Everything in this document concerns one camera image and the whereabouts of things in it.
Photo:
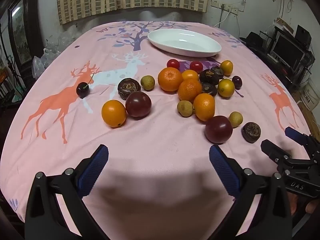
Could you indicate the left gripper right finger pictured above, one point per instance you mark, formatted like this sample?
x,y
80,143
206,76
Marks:
x,y
227,169

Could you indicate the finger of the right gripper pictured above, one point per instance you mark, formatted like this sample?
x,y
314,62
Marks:
x,y
296,136
276,154

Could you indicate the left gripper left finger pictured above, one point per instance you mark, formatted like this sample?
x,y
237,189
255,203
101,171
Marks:
x,y
89,169

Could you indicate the dark red plum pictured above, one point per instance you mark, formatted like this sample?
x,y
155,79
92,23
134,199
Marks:
x,y
218,129
138,105

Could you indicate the small orange kumquat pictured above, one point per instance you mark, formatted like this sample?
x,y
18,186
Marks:
x,y
113,113

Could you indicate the dark cherry with stem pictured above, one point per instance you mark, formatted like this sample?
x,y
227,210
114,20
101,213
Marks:
x,y
82,89

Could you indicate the dark brown water chestnut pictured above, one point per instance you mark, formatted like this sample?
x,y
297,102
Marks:
x,y
127,86

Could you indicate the large orange tangerine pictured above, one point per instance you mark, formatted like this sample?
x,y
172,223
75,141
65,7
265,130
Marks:
x,y
169,79

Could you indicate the right hand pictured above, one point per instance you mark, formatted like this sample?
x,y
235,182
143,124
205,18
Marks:
x,y
297,202

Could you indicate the white bucket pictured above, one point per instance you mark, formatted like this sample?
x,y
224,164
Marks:
x,y
310,96

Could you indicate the computer monitor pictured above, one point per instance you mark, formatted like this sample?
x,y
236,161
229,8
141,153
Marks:
x,y
287,52

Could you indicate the yellow kumquat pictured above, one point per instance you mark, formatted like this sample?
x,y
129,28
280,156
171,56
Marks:
x,y
227,67
226,88

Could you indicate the black hat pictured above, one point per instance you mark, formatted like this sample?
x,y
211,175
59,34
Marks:
x,y
252,40

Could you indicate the pink deer tablecloth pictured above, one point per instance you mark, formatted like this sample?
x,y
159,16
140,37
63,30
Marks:
x,y
158,182

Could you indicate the red cherry tomato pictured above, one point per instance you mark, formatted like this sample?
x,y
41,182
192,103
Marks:
x,y
173,63
196,66

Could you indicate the small tan longan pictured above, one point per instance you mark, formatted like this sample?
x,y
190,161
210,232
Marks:
x,y
147,82

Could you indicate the clear plastic bag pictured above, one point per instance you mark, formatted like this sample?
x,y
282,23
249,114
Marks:
x,y
54,47

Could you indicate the white oval plate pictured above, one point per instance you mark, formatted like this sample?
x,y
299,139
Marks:
x,y
184,43

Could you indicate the framed picture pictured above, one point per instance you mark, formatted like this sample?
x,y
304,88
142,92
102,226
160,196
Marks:
x,y
16,17

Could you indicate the wall power strip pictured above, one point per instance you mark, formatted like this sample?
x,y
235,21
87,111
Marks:
x,y
225,7

